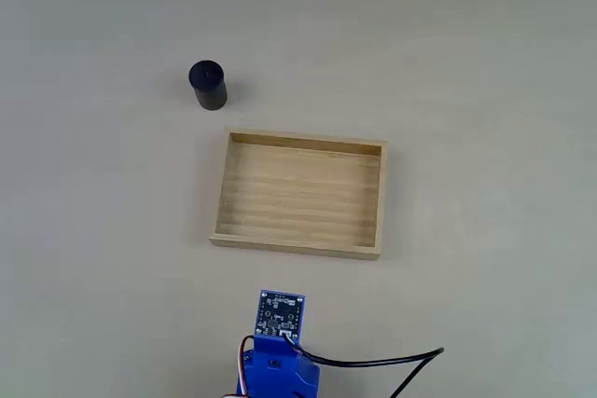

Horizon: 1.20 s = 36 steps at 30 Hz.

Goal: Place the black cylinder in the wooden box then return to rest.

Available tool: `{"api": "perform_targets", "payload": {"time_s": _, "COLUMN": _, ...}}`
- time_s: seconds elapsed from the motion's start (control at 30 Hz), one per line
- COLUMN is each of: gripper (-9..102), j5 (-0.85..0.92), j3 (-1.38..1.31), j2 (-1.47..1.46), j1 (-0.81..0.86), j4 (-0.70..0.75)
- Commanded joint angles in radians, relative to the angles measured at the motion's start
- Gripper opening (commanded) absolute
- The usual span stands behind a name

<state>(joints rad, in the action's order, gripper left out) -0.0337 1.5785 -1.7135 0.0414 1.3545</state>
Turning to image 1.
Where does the blue camera circuit board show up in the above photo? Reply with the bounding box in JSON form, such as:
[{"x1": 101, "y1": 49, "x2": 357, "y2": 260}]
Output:
[{"x1": 254, "y1": 289, "x2": 307, "y2": 341}]

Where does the red white black servo wire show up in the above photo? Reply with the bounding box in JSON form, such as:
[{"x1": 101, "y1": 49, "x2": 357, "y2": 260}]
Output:
[{"x1": 222, "y1": 335, "x2": 257, "y2": 398}]

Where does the black cylinder canister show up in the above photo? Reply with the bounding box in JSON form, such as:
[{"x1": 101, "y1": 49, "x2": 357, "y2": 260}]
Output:
[{"x1": 187, "y1": 59, "x2": 230, "y2": 112}]

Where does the shallow wooden box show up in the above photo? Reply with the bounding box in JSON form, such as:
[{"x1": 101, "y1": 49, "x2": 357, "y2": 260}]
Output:
[{"x1": 208, "y1": 126, "x2": 390, "y2": 262}]

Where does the black camera cable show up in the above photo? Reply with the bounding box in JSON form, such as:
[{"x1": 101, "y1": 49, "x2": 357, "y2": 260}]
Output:
[{"x1": 281, "y1": 331, "x2": 446, "y2": 398}]

